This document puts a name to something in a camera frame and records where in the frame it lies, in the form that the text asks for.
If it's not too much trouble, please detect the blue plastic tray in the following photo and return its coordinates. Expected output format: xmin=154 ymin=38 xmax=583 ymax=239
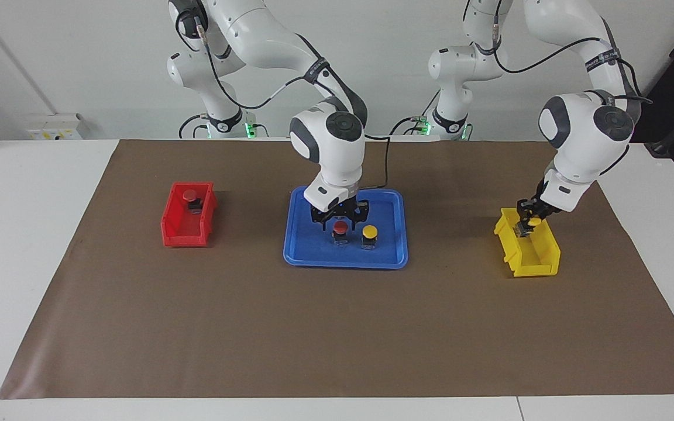
xmin=283 ymin=186 xmax=409 ymax=270

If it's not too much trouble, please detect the yellow plastic bin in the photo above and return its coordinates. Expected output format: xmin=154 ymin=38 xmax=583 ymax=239
xmin=493 ymin=206 xmax=561 ymax=278

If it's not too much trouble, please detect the brown paper mat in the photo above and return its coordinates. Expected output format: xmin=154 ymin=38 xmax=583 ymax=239
xmin=0 ymin=139 xmax=674 ymax=400

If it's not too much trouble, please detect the red plastic bin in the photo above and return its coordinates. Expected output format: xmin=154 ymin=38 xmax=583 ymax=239
xmin=160 ymin=181 xmax=218 ymax=248

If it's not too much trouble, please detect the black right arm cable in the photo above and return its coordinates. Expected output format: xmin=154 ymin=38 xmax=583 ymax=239
xmin=176 ymin=9 xmax=390 ymax=191

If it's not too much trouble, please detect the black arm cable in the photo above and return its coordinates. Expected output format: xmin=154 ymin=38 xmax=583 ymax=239
xmin=492 ymin=12 xmax=654 ymax=106
xmin=176 ymin=9 xmax=390 ymax=191

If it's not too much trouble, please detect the black base cable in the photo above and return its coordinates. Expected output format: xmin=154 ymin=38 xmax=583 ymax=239
xmin=388 ymin=91 xmax=440 ymax=136
xmin=178 ymin=113 xmax=209 ymax=140

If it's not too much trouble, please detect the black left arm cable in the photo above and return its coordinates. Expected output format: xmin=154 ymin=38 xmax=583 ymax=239
xmin=492 ymin=12 xmax=654 ymax=106

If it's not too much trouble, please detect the white wall socket box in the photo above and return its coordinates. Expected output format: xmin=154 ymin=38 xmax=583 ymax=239
xmin=28 ymin=114 xmax=84 ymax=141

